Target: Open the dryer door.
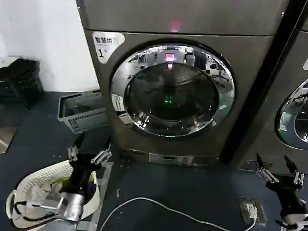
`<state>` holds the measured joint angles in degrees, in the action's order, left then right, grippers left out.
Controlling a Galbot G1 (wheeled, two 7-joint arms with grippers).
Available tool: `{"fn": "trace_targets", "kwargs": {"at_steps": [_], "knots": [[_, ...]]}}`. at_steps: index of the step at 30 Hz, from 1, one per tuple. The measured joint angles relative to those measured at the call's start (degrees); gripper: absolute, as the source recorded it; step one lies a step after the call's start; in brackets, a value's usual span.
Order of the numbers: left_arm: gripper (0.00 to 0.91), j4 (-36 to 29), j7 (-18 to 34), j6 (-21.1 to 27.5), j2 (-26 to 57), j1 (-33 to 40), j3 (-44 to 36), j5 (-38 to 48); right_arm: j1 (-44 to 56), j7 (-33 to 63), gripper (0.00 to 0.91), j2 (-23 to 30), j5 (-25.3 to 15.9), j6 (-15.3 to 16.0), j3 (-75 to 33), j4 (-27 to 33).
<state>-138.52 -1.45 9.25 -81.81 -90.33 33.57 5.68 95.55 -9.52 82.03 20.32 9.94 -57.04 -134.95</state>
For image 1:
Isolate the purple garment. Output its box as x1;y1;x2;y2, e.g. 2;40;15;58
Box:
85;180;96;194

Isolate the grey dryer with number sticker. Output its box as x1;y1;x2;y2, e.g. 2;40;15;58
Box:
76;0;291;169

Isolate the white plug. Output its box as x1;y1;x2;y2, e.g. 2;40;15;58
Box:
245;203;258;219

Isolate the floor socket box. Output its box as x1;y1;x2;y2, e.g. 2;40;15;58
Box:
238;198;267;222

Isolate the black bag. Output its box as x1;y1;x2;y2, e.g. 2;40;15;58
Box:
0;57;44;107

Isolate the brown floor mat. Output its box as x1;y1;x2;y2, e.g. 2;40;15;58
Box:
0;125;19;154

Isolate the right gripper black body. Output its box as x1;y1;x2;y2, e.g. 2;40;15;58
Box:
265;175;308;218

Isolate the yellow-green garment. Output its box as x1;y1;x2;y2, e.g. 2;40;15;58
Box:
54;174;73;187

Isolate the grey dryer without sticker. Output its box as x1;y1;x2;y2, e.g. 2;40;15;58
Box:
240;0;308;174

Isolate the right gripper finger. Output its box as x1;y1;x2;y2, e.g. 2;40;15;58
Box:
283;155;305;189
256;152;278;184

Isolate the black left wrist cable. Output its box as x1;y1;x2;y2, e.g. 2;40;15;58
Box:
13;201;60;225

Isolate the white cloth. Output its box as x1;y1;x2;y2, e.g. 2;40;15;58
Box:
28;179;64;201

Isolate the round glass dryer door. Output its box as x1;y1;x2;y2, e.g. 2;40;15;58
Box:
109;43;236;138
274;78;308;150

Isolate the white perforated laundry basket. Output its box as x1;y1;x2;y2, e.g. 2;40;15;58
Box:
5;159;100;230

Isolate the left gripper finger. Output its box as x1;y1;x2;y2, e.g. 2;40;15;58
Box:
68;135;85;162
90;136;113;166

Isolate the white cable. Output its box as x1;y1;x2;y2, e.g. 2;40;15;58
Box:
99;197;257;231

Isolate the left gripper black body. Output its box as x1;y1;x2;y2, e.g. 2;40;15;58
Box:
63;153;97;193

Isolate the grey slotted plastic basket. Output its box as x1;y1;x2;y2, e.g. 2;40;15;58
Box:
57;89;109;134

